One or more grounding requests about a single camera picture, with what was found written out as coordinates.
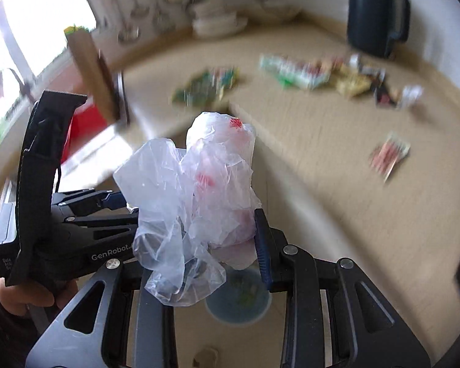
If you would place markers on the right gripper finger own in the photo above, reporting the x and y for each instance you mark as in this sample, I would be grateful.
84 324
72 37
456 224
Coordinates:
366 331

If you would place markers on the clear plastic bag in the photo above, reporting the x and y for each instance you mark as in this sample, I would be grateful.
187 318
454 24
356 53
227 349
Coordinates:
196 208

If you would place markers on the red white sachet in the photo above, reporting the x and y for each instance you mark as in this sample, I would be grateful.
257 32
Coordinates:
387 155

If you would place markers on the yellow snack packet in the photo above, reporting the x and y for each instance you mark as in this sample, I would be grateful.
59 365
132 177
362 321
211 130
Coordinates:
349 82

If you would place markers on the white red rice bag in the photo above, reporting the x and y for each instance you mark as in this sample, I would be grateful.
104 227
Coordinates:
291 72

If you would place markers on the blue plastic trash bucket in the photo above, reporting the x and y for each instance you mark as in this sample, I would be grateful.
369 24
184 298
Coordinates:
242 300

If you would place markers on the person left hand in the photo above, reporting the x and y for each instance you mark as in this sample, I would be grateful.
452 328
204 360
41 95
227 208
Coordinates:
16 299

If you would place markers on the red plastic basket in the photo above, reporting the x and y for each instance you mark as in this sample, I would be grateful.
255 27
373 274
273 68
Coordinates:
86 123

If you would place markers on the wooden cutting board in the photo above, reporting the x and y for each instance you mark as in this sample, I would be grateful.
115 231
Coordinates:
97 78

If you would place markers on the green gold seaweed packet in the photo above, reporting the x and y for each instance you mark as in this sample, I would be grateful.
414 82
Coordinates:
206 87

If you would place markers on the window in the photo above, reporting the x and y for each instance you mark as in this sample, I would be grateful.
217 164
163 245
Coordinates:
31 39

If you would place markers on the stack of white bowls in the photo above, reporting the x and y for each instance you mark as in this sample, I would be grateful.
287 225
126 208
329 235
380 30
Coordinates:
213 19

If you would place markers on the black electric kettle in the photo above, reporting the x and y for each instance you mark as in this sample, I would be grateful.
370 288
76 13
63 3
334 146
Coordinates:
376 26

